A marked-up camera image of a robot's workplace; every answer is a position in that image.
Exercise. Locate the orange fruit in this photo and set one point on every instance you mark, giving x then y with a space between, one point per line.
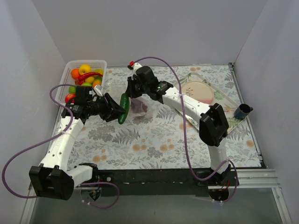
75 73

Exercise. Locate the red chili pepper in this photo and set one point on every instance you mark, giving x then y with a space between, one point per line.
87 75

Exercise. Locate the dark blue mug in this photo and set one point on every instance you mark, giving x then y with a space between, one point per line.
242 111

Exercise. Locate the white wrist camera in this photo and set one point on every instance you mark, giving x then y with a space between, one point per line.
97 90
134 66

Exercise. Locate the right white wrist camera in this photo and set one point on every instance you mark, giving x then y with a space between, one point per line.
134 66

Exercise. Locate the yellow lemon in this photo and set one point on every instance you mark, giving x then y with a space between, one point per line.
100 71

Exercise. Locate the white plastic basket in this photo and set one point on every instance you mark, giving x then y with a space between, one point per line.
68 79

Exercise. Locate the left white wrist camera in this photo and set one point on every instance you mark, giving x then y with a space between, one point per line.
97 90

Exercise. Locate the floral rectangular tray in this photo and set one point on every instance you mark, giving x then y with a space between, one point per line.
237 129

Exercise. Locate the purple grape bunch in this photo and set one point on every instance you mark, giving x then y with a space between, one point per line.
137 106

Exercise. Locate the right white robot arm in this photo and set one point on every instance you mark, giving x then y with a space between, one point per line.
213 124

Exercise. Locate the green cucumber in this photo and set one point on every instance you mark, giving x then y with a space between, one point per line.
125 104

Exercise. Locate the orange green mango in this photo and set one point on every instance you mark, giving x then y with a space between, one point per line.
97 81

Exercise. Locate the clear zip top bag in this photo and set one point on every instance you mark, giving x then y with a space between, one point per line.
116 90

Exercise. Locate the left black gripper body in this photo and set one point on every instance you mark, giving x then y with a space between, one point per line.
108 108

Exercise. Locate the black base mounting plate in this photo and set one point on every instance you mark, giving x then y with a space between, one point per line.
158 182

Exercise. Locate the floral table mat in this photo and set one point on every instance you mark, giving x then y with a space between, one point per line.
160 139

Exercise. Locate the green apple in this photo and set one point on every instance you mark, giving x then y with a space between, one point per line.
72 90

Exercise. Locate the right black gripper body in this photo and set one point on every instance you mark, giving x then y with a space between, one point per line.
131 87

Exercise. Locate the red apple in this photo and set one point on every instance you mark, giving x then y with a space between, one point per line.
69 98

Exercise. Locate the beige pink round plate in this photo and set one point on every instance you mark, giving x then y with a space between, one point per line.
199 91

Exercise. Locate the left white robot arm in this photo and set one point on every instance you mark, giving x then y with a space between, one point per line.
51 178

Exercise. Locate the aluminium frame rail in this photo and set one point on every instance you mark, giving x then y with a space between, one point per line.
246 177

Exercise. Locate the yellow apple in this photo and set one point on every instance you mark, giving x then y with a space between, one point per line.
85 68

